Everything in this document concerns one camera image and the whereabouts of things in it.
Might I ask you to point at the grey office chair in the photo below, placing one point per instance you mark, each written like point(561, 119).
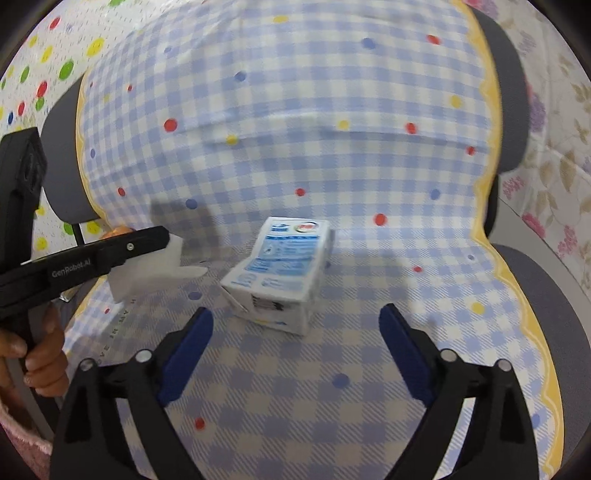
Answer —
point(64, 161)

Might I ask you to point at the pink fuzzy garment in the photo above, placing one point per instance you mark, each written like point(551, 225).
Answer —
point(23, 438)

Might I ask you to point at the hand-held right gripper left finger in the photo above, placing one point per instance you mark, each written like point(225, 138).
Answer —
point(189, 350)

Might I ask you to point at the person's left hand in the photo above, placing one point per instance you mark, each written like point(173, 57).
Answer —
point(44, 364)

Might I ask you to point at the floral printed sheet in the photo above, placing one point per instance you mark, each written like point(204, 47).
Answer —
point(554, 138)

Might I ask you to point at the white milk carton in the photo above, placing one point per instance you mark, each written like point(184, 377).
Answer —
point(281, 277)

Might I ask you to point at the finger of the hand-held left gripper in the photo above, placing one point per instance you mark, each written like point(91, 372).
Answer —
point(138, 244)

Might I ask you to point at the balloon printed plastic sheet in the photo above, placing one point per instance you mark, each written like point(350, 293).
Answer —
point(60, 46)

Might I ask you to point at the blue checkered cloth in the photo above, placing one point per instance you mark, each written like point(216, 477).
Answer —
point(300, 92)

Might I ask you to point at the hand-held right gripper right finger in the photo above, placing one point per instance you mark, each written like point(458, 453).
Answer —
point(406, 355)

